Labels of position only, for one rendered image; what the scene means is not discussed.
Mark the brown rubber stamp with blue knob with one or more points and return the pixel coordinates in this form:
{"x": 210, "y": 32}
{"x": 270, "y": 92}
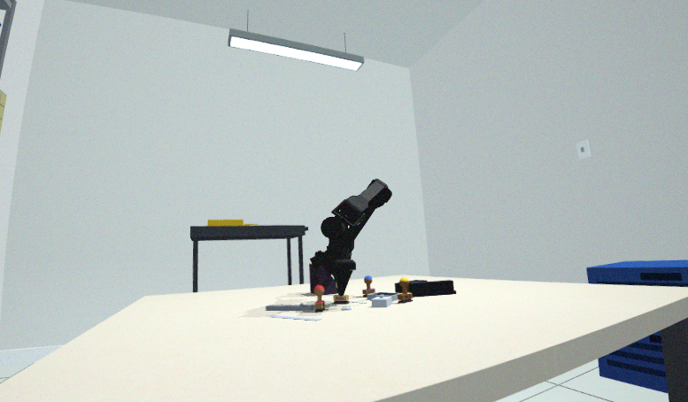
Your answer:
{"x": 368, "y": 290}

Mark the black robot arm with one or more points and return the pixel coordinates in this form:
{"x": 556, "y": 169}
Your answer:
{"x": 354, "y": 212}

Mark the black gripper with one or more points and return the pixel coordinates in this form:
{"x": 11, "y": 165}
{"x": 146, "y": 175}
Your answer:
{"x": 342, "y": 266}

